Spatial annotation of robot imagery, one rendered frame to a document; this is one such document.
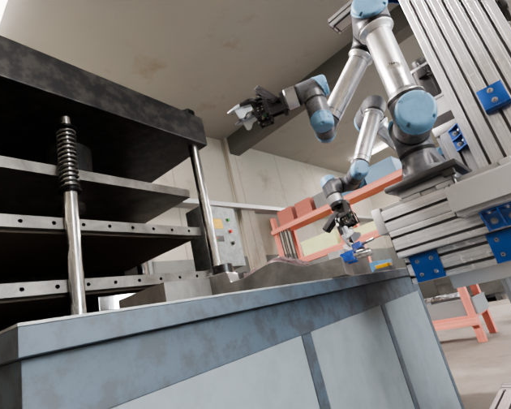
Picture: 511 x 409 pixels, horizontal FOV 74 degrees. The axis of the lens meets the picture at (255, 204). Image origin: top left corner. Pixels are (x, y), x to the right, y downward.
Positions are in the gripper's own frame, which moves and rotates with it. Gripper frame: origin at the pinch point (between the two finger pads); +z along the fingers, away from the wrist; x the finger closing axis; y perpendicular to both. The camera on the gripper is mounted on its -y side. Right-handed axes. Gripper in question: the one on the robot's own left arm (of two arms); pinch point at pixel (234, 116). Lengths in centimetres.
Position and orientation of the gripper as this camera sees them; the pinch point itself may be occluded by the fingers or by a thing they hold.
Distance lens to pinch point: 132.5
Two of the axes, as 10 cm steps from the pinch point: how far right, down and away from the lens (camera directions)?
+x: 3.5, 3.5, 8.7
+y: 1.9, 8.8, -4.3
